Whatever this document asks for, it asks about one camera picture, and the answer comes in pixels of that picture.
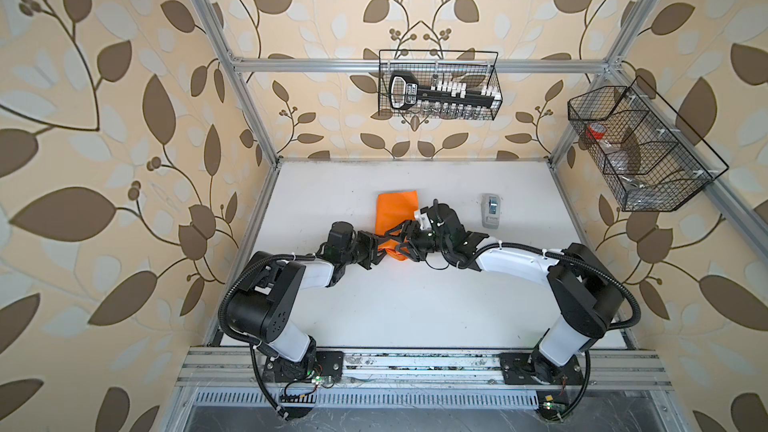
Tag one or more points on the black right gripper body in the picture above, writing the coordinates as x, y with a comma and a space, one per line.
441, 245

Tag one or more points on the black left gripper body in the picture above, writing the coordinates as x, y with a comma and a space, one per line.
364, 251

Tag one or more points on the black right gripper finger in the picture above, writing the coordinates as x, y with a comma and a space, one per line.
414, 250
406, 230

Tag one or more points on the orange wrapping paper sheet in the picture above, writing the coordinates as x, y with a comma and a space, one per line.
394, 208

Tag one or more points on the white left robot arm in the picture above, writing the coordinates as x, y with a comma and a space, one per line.
257, 308

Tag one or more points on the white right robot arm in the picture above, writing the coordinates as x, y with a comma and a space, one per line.
591, 300

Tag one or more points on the grey tape dispenser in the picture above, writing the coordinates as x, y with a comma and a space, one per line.
490, 208

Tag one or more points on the black white tool in basket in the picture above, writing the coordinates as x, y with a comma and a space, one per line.
404, 92

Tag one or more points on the red capped clear bottle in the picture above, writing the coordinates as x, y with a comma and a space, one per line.
612, 160

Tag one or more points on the black wire basket back wall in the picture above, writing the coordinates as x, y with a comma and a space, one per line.
474, 68

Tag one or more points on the black wire basket wall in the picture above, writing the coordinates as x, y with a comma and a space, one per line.
474, 68
670, 160

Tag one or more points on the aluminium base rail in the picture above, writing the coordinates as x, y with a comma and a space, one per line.
412, 368

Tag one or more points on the black wire basket right wall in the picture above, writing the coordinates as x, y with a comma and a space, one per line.
670, 160

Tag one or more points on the aluminium frame post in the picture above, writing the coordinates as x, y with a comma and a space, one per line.
215, 33

